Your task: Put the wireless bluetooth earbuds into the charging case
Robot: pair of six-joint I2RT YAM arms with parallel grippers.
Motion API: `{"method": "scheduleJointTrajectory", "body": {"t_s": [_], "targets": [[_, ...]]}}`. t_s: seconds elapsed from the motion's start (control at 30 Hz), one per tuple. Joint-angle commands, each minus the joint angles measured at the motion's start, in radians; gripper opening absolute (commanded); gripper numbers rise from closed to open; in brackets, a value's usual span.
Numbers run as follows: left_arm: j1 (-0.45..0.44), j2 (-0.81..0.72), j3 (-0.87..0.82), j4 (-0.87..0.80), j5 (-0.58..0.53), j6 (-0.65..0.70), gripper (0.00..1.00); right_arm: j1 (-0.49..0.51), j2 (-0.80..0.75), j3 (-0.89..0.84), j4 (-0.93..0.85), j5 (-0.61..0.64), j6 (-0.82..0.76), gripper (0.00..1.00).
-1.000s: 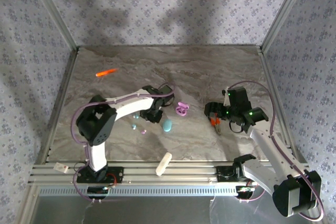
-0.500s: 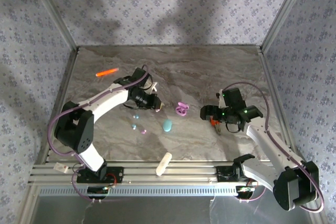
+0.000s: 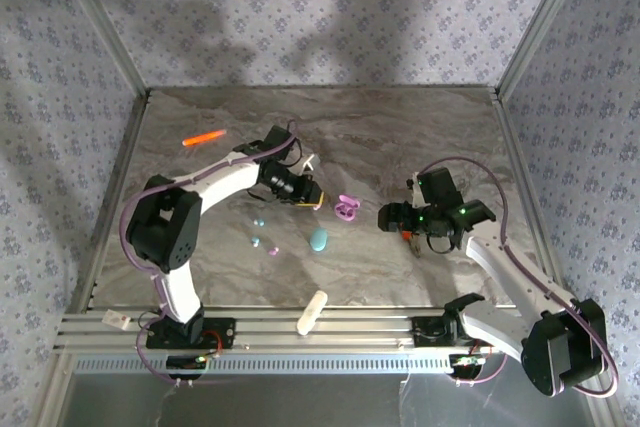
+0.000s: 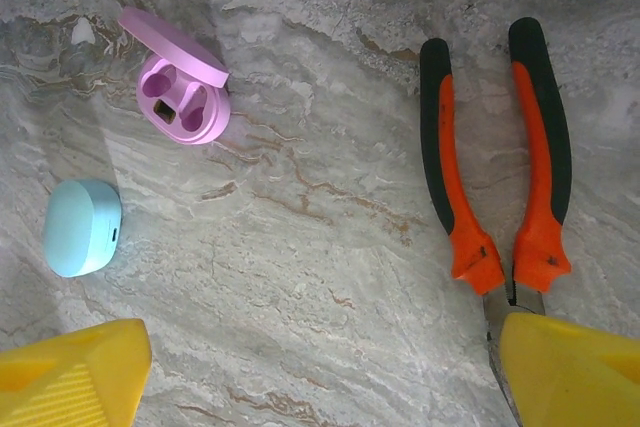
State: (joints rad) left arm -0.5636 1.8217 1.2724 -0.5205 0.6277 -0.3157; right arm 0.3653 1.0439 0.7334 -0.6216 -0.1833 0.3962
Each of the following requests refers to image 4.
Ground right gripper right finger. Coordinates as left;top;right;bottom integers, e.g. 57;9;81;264
499;311;640;427

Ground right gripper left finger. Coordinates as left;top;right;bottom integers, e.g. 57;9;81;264
0;318;153;427

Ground blue earbud charging case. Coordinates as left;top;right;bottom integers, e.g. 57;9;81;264
41;178;124;279

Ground pink earbud charging case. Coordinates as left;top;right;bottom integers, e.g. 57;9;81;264
118;5;232;146

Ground orange black pliers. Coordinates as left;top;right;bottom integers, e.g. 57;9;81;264
418;16;573;418

